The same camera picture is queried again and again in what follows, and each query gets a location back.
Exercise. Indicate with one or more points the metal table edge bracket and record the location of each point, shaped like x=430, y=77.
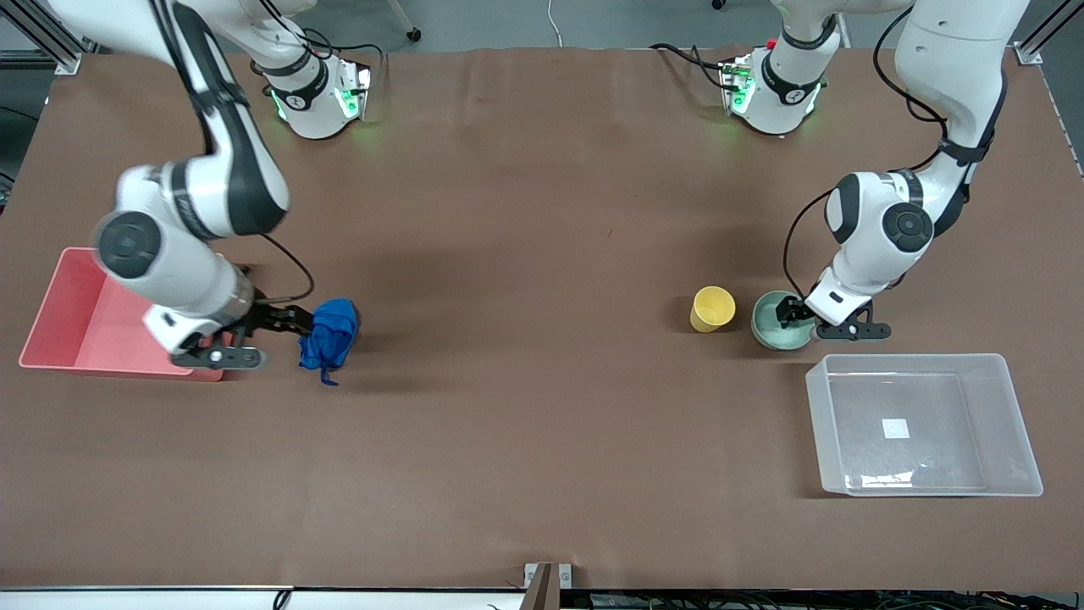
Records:
x=547, y=580

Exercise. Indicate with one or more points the aluminium frame profile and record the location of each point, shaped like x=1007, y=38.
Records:
x=1040, y=42
x=42, y=38

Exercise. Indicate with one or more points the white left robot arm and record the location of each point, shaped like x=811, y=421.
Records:
x=957, y=68

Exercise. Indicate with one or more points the pink plastic bin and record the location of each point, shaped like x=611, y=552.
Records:
x=76, y=322

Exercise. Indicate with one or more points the black caster wheel leg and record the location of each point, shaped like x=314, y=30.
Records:
x=412, y=34

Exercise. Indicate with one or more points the blue cloth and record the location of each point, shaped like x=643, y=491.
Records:
x=332, y=332

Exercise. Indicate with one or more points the clear plastic box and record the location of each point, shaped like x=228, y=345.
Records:
x=923, y=424

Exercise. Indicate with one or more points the white square label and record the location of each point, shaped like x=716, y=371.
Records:
x=896, y=429

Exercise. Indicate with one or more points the green bowl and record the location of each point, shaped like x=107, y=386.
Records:
x=775, y=332

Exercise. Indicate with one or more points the brown table cover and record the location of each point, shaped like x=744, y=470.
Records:
x=542, y=254

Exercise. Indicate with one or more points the yellow cup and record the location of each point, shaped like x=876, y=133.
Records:
x=711, y=309

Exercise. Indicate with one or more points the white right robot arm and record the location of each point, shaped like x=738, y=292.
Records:
x=229, y=169

